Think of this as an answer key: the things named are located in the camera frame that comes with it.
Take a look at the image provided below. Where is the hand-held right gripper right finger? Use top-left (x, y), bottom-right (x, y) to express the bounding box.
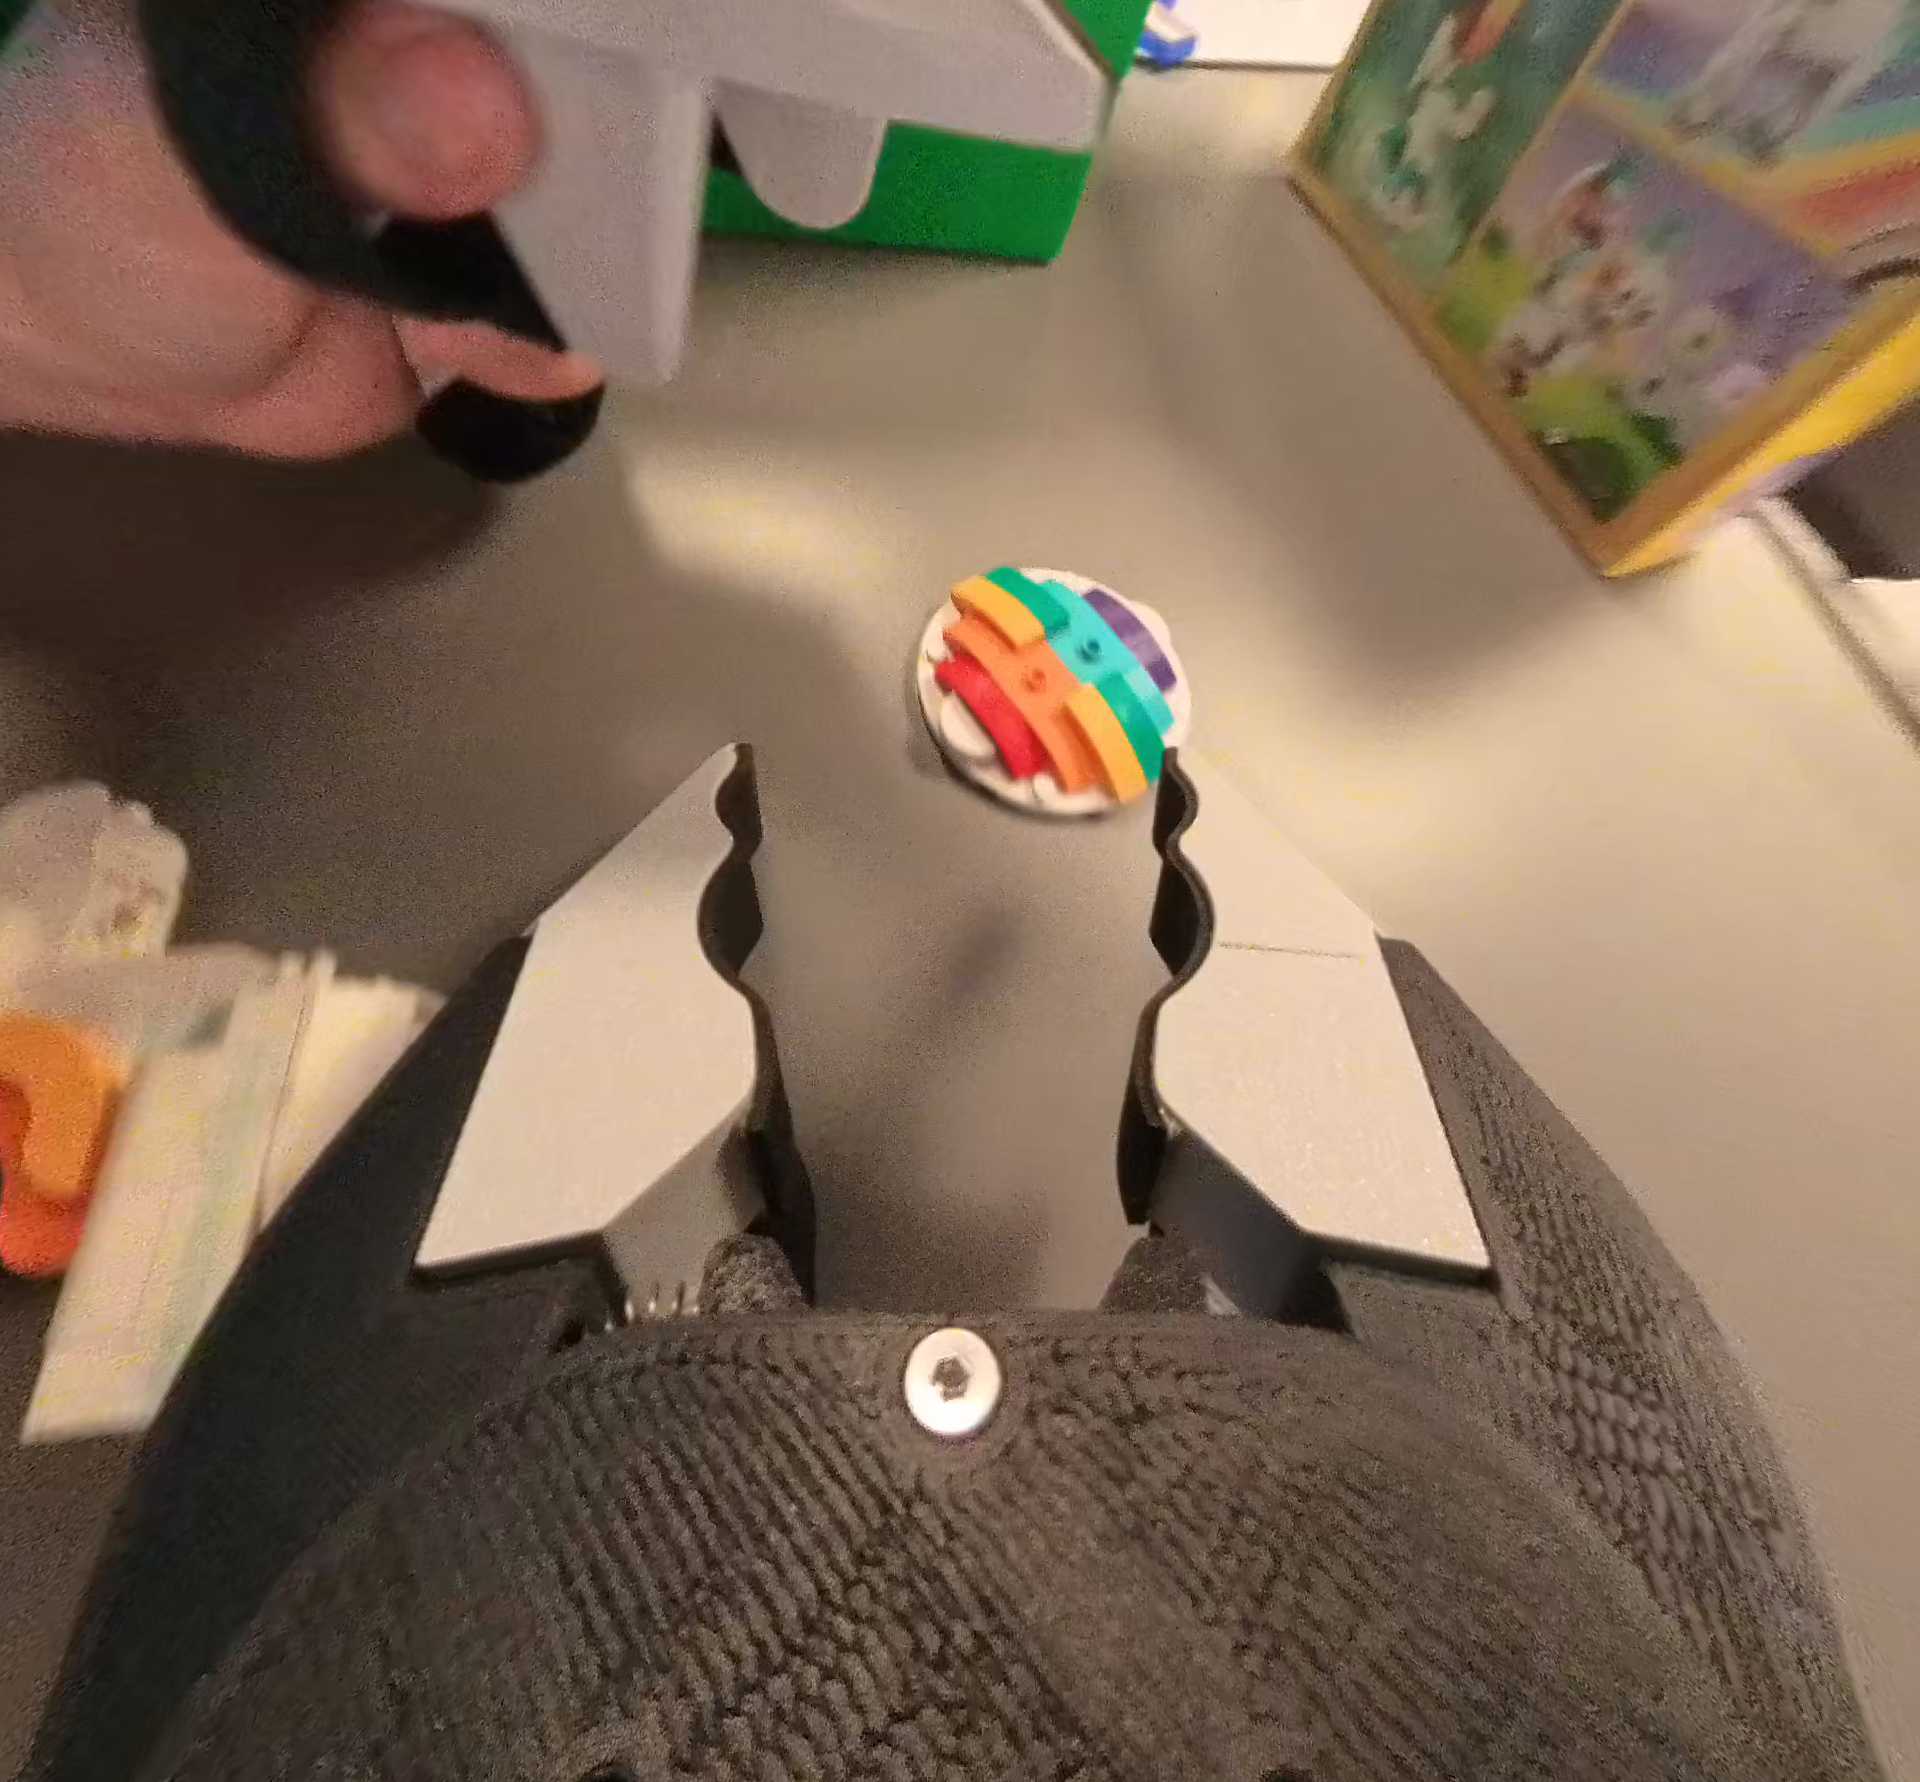
top-left (1116, 746), bottom-right (1494, 1320)

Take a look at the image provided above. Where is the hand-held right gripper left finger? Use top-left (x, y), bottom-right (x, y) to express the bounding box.
top-left (410, 742), bottom-right (819, 1313)

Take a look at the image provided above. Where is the rainbow toy brick disc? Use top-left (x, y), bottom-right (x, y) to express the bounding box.
top-left (916, 564), bottom-right (1194, 819)

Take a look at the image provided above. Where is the yellow toy set box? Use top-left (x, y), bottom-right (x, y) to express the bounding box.
top-left (1287, 0), bottom-right (1920, 579)

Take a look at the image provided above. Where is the person's left hand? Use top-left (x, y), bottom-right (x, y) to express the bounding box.
top-left (0, 0), bottom-right (605, 463)

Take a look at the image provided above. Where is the green plastic bin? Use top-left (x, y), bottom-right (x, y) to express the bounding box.
top-left (0, 0), bottom-right (1160, 268)

